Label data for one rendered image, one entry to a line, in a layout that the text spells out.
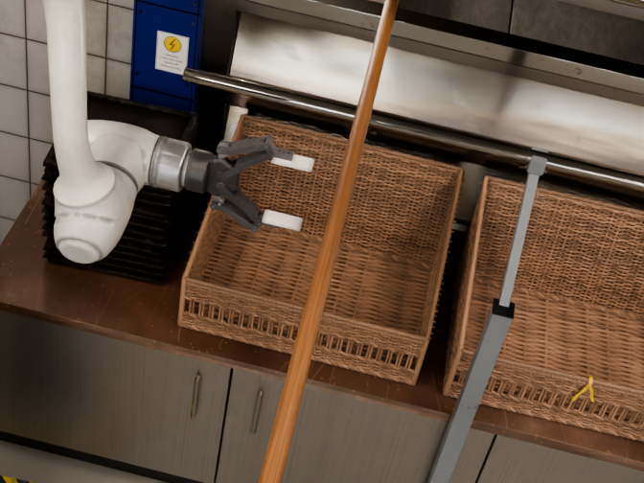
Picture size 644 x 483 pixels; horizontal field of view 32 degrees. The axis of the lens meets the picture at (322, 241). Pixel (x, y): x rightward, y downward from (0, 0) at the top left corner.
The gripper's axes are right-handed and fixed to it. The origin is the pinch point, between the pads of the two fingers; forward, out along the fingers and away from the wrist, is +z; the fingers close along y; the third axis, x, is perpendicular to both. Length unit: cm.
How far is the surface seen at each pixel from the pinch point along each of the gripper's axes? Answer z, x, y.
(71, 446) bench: -46, -14, 108
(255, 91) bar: -14.6, -30.6, 2.2
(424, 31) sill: 16, -67, 2
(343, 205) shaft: 7.8, 1.9, -1.3
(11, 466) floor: -61, -12, 119
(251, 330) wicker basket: -7, -18, 56
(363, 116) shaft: 7.4, -25.0, -1.7
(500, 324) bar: 42, -7, 26
